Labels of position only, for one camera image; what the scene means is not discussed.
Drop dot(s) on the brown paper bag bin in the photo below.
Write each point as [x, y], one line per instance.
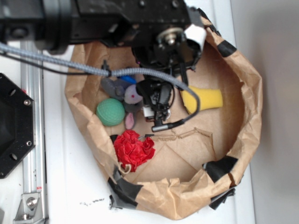
[193, 165]

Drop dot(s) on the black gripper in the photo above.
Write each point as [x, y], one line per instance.
[172, 48]

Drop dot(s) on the red crumpled paper flower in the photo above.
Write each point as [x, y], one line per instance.
[130, 150]

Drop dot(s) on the green dimpled ball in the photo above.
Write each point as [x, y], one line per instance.
[110, 112]

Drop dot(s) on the metal corner bracket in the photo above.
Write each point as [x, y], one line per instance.
[30, 209]

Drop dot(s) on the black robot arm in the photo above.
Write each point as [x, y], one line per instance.
[55, 24]

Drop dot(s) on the gray plush rabbit toy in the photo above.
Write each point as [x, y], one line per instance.
[124, 90]

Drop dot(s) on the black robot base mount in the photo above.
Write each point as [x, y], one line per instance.
[16, 125]

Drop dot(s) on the yellow green sponge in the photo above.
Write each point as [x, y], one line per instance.
[209, 99]

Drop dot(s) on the aluminium extrusion rail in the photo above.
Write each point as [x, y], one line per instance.
[34, 164]

